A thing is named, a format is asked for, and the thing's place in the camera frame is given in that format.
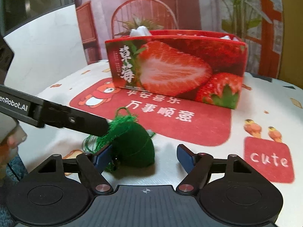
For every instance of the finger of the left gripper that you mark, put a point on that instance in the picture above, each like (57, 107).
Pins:
(60, 116)

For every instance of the red strawberry cardboard box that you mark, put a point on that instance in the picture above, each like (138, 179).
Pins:
(203, 66)

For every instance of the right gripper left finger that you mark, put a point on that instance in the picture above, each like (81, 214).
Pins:
(91, 167)

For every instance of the person's left hand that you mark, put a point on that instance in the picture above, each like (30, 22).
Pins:
(12, 135)

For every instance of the cartoon printed table mat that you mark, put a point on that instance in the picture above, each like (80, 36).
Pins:
(265, 130)

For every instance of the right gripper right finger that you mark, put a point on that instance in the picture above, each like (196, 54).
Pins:
(197, 167)

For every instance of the green tasselled soft pouch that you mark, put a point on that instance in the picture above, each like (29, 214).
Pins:
(131, 144)

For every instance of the living room scene backdrop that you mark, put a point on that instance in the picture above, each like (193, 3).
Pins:
(259, 23)

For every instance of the white cloth in box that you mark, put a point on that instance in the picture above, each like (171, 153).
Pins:
(140, 31)

